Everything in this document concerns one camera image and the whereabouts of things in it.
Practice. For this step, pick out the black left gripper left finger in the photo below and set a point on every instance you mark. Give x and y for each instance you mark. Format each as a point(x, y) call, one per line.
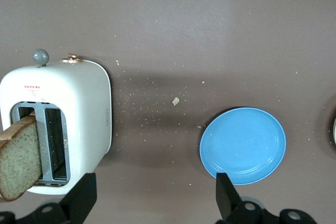
point(81, 197)

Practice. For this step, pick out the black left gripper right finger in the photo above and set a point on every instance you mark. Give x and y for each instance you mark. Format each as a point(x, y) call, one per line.
point(228, 200)

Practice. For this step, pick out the brown bread slice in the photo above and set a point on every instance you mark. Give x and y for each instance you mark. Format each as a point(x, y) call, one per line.
point(19, 161)

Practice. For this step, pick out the blue round plate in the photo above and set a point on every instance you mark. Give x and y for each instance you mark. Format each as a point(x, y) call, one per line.
point(242, 142)

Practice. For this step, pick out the beige round plate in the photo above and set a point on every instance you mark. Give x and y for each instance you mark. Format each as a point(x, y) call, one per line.
point(335, 134)

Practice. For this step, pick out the white toaster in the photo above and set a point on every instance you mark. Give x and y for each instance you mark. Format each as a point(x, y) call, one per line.
point(86, 103)

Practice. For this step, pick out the large bread crumb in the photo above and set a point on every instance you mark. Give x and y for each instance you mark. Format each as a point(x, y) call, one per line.
point(176, 101)

